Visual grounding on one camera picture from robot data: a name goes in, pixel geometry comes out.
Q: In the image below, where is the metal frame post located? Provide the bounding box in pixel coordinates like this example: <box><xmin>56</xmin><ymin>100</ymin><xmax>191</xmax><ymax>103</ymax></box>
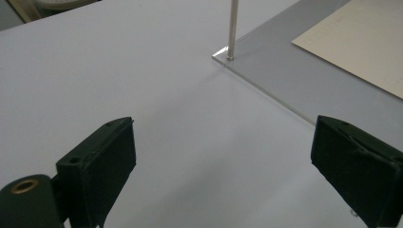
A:
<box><xmin>226</xmin><ymin>0</ymin><xmax>240</xmax><ymax>62</ymax></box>

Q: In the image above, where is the white round object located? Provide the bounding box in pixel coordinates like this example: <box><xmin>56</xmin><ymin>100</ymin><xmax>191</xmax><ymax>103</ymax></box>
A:
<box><xmin>32</xmin><ymin>0</ymin><xmax>103</xmax><ymax>11</ymax></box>

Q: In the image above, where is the white board sheet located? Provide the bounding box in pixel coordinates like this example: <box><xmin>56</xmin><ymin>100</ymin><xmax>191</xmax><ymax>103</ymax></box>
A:
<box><xmin>0</xmin><ymin>0</ymin><xmax>403</xmax><ymax>228</ymax></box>

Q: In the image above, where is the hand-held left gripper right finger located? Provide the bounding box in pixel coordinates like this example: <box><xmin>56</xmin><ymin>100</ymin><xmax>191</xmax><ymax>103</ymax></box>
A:
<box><xmin>310</xmin><ymin>115</ymin><xmax>403</xmax><ymax>228</ymax></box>

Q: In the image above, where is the clear acrylic picture frame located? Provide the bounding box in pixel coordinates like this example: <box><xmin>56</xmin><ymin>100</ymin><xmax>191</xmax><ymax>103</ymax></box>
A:
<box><xmin>211</xmin><ymin>0</ymin><xmax>403</xmax><ymax>156</ymax></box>

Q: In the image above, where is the wooden furniture leg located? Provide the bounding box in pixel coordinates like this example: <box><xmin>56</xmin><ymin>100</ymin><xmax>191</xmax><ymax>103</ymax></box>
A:
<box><xmin>6</xmin><ymin>0</ymin><xmax>43</xmax><ymax>24</ymax></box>

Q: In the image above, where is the landscape painting print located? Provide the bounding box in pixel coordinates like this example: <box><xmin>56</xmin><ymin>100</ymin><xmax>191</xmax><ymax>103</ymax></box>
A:
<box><xmin>291</xmin><ymin>0</ymin><xmax>403</xmax><ymax>100</ymax></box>

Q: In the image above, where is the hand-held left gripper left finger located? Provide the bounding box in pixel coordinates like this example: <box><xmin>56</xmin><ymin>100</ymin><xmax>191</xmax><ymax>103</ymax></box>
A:
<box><xmin>51</xmin><ymin>116</ymin><xmax>138</xmax><ymax>228</ymax></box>

